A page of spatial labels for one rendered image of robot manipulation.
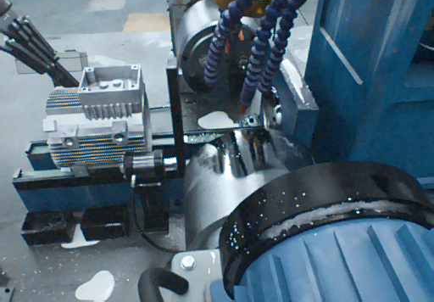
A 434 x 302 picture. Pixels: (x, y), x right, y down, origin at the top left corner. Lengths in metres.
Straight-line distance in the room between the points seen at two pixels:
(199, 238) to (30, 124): 0.91
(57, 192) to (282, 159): 0.59
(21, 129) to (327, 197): 1.17
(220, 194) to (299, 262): 0.30
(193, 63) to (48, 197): 0.50
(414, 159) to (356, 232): 0.64
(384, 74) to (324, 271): 0.48
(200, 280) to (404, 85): 0.48
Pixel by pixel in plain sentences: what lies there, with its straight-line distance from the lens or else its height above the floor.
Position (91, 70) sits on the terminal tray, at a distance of 0.84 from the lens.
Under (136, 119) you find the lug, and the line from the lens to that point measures 0.78.
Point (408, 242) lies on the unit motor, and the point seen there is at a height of 1.36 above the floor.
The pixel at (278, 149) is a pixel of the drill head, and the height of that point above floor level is 1.16.
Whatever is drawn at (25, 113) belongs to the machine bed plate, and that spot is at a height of 0.80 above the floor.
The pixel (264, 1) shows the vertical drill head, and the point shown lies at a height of 1.33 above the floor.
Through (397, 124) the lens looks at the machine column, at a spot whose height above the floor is 1.11.
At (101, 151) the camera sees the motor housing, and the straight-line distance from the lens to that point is 0.81.
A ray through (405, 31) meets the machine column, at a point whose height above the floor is 1.31.
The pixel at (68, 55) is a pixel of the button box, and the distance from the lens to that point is 1.08.
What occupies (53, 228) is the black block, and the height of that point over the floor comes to 0.86.
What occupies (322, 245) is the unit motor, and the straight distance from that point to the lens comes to 0.25.
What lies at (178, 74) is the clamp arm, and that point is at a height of 1.23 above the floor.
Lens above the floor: 1.55
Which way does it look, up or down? 42 degrees down
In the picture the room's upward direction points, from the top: straight up
